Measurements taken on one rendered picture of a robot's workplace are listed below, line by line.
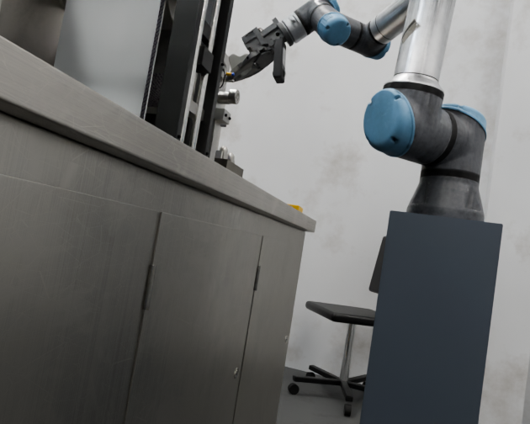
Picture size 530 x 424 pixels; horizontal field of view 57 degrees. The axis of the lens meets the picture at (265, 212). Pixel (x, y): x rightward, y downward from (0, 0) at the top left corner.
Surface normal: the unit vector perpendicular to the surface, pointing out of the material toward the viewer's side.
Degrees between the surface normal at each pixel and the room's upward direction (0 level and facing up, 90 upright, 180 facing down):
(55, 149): 90
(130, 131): 90
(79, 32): 90
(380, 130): 97
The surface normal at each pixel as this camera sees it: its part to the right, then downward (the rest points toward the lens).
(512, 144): -0.33, -0.12
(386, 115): -0.89, -0.04
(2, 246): 0.95, 0.14
